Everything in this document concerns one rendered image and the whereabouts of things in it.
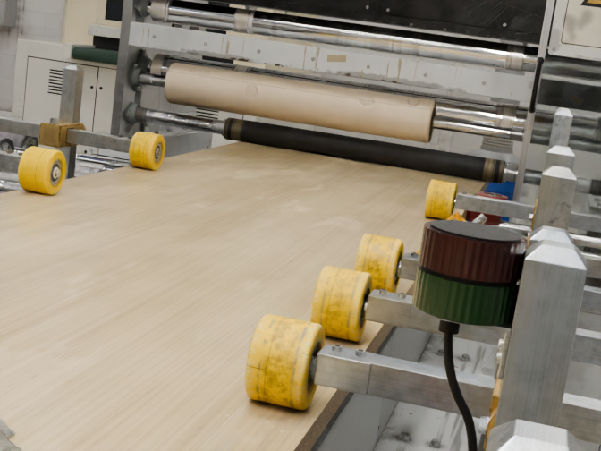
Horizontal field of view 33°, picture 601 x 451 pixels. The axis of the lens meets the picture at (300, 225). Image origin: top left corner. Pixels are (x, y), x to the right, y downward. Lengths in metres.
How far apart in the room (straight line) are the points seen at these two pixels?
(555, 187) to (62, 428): 0.55
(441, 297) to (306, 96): 2.42
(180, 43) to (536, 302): 2.56
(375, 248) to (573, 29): 1.56
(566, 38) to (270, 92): 0.84
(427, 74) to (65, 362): 2.04
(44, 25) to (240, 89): 7.47
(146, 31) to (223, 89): 0.29
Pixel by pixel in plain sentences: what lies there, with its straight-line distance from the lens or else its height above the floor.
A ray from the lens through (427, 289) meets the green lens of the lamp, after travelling 0.59.
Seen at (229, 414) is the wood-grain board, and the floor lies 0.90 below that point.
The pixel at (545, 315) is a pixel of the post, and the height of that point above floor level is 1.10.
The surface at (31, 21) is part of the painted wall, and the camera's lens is 10.50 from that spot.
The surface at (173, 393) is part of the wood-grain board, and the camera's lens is 0.96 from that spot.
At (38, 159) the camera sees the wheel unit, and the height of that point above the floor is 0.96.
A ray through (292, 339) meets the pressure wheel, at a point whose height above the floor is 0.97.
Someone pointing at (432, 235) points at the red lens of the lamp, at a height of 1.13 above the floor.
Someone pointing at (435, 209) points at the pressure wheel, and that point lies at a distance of 2.14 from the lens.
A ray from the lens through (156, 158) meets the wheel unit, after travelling 2.32.
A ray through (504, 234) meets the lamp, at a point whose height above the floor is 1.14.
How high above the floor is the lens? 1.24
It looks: 10 degrees down
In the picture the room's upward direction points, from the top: 8 degrees clockwise
